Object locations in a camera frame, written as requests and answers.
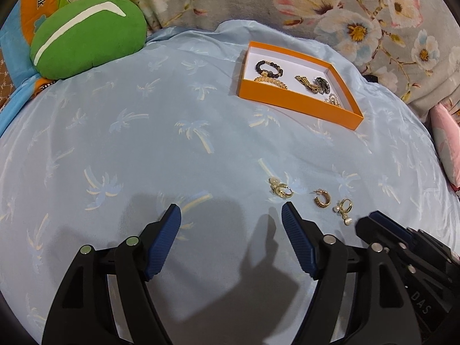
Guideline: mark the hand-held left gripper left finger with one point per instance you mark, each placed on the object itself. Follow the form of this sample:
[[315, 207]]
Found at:
[[163, 240]]

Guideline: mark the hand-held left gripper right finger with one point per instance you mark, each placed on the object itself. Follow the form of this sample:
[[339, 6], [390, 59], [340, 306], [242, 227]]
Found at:
[[298, 240]]

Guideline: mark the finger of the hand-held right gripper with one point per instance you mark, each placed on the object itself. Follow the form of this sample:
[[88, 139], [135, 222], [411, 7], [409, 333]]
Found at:
[[391, 222], [373, 231]]

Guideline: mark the gold pearl drop earring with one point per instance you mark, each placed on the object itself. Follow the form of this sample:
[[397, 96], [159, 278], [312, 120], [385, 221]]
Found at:
[[345, 205], [284, 191]]

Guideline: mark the gold hoop earring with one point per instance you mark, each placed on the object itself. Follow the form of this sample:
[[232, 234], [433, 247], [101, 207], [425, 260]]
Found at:
[[323, 201]]

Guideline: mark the orange jewelry box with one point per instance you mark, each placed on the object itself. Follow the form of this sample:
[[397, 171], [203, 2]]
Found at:
[[298, 104]]

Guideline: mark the silver wristwatch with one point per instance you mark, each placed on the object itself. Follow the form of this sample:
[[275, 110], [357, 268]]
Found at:
[[323, 84]]

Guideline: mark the light blue palm-print sheet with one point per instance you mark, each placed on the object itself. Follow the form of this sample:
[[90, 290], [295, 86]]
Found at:
[[143, 151]]

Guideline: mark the pink printed pillow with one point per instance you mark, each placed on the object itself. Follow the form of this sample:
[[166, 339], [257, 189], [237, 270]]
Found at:
[[447, 143]]

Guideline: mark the green plush cushion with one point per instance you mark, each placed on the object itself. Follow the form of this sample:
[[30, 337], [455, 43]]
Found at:
[[90, 36]]

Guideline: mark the grey floral quilt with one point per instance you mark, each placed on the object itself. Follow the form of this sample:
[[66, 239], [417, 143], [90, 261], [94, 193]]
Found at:
[[251, 0]]

